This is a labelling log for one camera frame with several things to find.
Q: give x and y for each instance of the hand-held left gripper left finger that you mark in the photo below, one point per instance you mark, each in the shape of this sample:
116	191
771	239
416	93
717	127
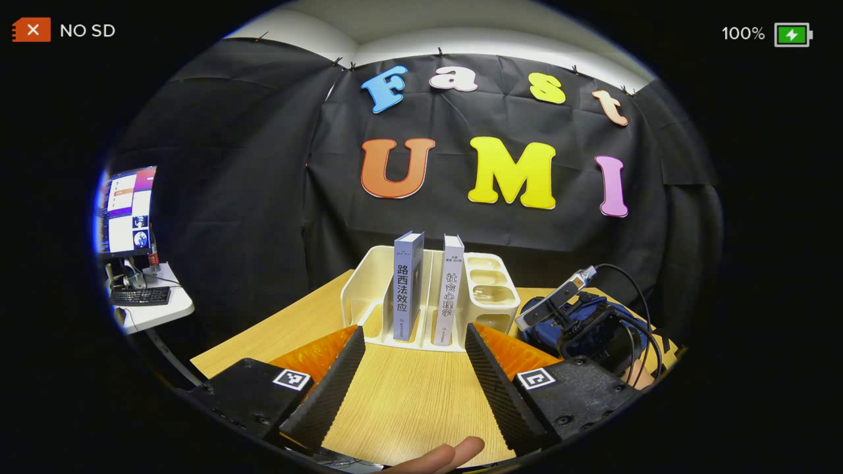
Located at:
329	388

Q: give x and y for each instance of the blue schoolbag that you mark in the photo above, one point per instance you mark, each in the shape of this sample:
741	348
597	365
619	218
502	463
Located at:
543	336

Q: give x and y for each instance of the computer monitor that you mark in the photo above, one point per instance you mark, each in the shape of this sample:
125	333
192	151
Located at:
128	210

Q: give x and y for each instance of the white book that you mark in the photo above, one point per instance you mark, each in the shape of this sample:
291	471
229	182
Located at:
448	296

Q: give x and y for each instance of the black keyboard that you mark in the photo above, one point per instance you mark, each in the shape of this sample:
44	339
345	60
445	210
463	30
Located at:
139	296

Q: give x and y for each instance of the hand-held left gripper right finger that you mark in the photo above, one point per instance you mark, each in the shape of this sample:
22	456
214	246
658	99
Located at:
500	388

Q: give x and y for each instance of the cream plastic bookshelf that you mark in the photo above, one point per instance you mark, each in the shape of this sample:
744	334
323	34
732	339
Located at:
490	296

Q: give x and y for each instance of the blue-grey book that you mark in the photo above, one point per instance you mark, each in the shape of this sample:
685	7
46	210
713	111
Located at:
405	289

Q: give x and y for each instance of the white side table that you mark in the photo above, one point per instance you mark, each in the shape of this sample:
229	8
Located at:
164	313

